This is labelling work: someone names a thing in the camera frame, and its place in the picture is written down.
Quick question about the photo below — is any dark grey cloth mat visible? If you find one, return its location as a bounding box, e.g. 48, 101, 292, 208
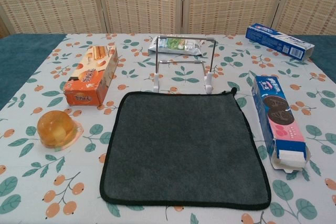
99, 87, 272, 212

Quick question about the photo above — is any silver wire rack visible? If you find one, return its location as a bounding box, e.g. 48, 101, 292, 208
151, 34, 218, 94

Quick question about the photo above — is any floral fruit print tablecloth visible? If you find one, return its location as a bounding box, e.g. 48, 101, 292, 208
0, 33, 336, 224

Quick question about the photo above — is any silver green snack packet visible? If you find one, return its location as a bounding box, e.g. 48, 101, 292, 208
148, 36, 206, 57

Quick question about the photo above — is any orange biscuit box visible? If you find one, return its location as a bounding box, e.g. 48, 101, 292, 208
64, 45, 118, 107

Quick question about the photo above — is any blue pink cookie box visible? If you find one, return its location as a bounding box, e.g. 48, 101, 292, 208
251, 75, 311, 174

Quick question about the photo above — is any orange jelly cup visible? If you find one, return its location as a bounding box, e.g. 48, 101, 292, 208
36, 110, 84, 150

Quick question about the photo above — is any blue white toothpaste box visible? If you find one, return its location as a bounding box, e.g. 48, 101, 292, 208
245, 24, 315, 61

